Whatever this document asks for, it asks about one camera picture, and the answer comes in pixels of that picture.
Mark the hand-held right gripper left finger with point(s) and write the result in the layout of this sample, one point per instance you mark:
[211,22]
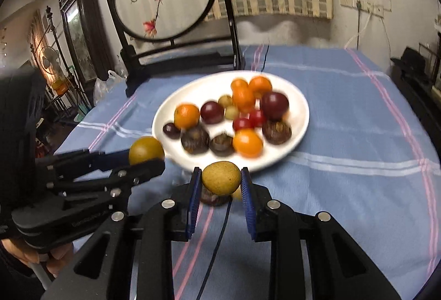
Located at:
[194,203]

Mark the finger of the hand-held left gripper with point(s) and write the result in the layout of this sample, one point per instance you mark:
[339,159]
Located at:
[113,157]
[144,171]

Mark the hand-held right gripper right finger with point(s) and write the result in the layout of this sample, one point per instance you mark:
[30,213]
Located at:
[248,203]

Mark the brown-yellow longan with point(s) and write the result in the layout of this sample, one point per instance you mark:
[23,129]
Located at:
[221,177]
[146,150]
[225,101]
[231,111]

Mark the small dark purple plum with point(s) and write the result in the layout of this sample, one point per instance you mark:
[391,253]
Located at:
[171,130]

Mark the white round plate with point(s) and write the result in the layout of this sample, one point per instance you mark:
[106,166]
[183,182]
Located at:
[162,114]

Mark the small orange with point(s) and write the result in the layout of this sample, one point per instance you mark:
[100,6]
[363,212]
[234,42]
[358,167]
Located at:
[186,115]
[247,143]
[244,98]
[239,83]
[259,85]

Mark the red cherry tomato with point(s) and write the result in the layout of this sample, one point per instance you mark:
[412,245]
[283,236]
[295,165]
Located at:
[243,123]
[256,117]

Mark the dark red plum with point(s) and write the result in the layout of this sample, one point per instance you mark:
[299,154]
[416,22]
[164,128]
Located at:
[274,105]
[212,111]

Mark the person's left hand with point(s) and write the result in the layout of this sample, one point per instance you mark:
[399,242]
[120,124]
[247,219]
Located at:
[58,255]

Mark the dark brown water chestnut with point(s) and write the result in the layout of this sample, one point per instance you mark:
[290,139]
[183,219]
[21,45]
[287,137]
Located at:
[221,144]
[195,140]
[276,131]

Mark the clear plastic bag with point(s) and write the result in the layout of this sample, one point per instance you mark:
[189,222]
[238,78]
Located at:
[103,84]

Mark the standing fan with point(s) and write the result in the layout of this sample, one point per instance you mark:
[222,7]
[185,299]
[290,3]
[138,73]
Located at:
[50,59]

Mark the blue striped tablecloth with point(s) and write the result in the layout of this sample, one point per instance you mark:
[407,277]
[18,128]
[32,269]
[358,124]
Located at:
[344,114]

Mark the dark wooden cabinet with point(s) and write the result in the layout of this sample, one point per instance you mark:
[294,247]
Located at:
[82,28]

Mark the black hat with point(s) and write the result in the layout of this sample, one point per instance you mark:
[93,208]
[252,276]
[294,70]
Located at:
[411,59]

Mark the white wall socket strip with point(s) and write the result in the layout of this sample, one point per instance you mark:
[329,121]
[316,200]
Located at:
[365,5]

